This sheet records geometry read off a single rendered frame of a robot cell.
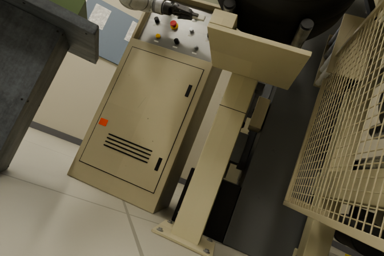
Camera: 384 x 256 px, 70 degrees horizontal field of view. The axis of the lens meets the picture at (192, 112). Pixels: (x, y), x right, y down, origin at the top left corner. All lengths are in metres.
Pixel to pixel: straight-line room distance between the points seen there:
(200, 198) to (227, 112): 0.40
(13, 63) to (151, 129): 0.74
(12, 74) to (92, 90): 2.71
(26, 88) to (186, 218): 0.82
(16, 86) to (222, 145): 0.85
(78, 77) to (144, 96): 2.35
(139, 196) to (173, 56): 0.82
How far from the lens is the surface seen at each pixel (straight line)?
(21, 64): 1.20
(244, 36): 1.00
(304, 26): 1.05
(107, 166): 1.62
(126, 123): 1.61
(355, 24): 1.48
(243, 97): 1.30
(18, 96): 1.19
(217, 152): 1.25
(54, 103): 3.88
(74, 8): 1.22
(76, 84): 3.88
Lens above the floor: 0.32
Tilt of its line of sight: 10 degrees up
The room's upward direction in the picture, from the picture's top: 22 degrees clockwise
